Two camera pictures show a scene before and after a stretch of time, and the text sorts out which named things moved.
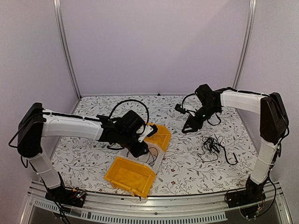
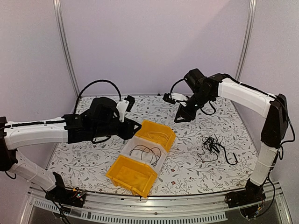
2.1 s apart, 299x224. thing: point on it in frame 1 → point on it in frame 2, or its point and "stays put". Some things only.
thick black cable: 226,157 stays put
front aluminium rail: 195,208 stays put
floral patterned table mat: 219,151 stays put
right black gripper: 195,129 → 188,115
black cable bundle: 211,146 stays put
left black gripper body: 135,152 → 125,133
